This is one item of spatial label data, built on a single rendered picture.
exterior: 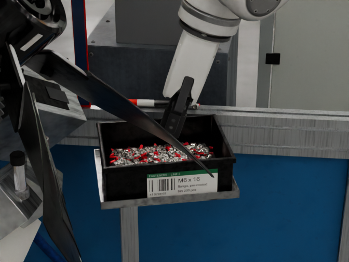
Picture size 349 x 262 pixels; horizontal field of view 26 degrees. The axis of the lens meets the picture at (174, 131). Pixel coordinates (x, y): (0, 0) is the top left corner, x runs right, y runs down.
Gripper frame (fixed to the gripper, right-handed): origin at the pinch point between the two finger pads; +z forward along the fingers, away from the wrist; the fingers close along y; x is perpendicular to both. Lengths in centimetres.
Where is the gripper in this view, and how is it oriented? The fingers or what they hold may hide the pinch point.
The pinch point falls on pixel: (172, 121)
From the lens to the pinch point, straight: 110.3
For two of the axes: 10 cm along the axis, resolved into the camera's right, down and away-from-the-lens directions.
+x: 9.5, 3.1, 0.5
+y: -1.0, 4.5, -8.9
